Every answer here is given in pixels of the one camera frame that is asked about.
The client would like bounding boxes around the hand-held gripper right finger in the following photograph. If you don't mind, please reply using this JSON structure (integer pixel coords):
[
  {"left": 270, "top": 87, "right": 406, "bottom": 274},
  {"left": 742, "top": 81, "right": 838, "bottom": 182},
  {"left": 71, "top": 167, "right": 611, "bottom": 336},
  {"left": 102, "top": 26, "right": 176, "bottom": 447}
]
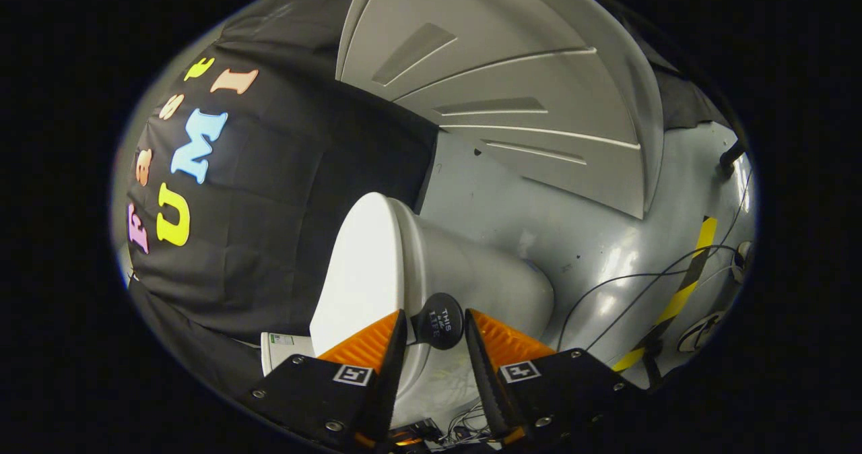
[{"left": 463, "top": 309, "right": 649, "bottom": 448}]

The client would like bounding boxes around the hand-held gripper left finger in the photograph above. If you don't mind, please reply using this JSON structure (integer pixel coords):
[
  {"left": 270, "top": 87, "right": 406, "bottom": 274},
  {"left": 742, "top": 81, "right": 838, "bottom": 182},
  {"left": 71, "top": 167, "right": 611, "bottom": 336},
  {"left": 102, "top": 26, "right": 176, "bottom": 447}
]
[{"left": 234, "top": 309, "right": 409, "bottom": 451}]

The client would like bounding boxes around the black round lid handle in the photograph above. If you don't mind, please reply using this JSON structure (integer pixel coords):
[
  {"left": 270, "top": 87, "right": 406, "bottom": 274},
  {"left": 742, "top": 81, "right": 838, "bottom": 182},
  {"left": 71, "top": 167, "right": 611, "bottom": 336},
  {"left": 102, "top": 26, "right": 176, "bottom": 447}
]
[{"left": 411, "top": 292, "right": 465, "bottom": 350}]

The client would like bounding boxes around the white toilet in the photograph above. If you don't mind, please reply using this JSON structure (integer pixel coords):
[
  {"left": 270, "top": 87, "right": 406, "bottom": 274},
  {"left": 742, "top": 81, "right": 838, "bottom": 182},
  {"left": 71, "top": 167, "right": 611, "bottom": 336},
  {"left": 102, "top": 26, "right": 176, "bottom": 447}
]
[{"left": 261, "top": 195, "right": 556, "bottom": 431}]

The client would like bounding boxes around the yellow black striped floor tape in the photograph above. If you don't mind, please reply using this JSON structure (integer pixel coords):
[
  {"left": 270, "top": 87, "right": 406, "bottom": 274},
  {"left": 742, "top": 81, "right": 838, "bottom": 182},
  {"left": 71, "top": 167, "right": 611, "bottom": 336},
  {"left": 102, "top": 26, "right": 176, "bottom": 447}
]
[{"left": 611, "top": 216, "right": 719, "bottom": 374}]

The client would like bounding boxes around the black backdrop cloth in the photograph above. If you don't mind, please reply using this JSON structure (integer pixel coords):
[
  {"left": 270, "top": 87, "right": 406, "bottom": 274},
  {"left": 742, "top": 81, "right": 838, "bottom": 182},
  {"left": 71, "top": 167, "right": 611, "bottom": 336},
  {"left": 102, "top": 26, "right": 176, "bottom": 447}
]
[{"left": 111, "top": 0, "right": 731, "bottom": 414}]

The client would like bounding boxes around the round black white object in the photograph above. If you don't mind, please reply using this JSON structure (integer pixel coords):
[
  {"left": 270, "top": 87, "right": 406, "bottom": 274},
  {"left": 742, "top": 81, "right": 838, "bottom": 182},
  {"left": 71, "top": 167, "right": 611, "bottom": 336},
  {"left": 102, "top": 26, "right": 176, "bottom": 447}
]
[{"left": 677, "top": 311, "right": 727, "bottom": 354}]

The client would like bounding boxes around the grey ribbed plastic panel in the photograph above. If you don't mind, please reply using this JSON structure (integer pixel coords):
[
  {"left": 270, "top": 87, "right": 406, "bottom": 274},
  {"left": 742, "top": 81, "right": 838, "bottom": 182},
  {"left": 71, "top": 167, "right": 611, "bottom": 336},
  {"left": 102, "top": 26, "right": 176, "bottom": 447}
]
[{"left": 335, "top": 0, "right": 666, "bottom": 220}]

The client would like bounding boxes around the black stand leg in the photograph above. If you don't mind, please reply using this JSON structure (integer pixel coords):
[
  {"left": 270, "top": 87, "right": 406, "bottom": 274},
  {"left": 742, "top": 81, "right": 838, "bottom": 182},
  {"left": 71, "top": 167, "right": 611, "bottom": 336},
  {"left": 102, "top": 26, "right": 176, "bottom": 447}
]
[{"left": 719, "top": 139, "right": 747, "bottom": 177}]

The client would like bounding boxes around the thin black floor cable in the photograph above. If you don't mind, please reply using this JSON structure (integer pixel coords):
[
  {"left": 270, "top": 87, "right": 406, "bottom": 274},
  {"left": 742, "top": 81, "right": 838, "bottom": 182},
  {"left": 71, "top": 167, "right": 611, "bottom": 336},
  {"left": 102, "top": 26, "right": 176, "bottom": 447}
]
[{"left": 558, "top": 244, "right": 741, "bottom": 352}]

